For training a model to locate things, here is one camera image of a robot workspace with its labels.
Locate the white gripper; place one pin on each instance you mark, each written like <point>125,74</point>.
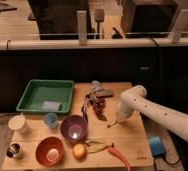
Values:
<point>123,112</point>

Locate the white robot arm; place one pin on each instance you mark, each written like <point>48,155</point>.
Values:
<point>134,99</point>

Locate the dark rectangular block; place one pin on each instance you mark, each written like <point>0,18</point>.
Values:
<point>104,93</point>

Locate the orange carrot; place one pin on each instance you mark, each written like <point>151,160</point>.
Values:
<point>116,153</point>

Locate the banana peel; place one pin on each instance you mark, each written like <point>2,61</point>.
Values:
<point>93,146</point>

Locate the crumpled clear plastic wrapper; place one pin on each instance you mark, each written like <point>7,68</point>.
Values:
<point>95,86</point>

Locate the purple bowl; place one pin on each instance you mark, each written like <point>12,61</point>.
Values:
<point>74,128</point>

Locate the blue device on floor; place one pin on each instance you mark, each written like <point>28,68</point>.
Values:
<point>156,146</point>

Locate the yellow red apple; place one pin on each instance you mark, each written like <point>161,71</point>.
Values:
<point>79,151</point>

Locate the small blue cup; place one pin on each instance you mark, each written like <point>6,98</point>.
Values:
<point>51,120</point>

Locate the red bowl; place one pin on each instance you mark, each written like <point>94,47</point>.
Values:
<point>49,151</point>

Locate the green plastic tray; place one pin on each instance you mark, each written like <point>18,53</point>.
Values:
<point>43,96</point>

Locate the white paper cup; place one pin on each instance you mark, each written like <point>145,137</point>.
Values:
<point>18,124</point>

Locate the steel metal cup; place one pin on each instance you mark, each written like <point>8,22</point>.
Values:
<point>14,151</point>

